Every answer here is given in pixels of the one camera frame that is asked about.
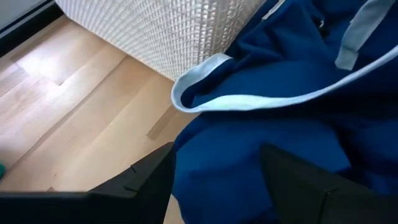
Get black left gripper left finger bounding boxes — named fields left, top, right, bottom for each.
left=0, top=142, right=177, bottom=224

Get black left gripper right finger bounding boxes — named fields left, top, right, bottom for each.
left=260, top=142, right=398, bottom=224

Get blue garment white trim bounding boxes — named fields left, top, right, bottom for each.
left=170, top=0, right=398, bottom=224

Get large white perforated basket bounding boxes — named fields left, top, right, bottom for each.
left=55, top=0, right=268, bottom=82

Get black table edge rail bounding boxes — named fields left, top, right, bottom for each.
left=0, top=1, right=65, bottom=58

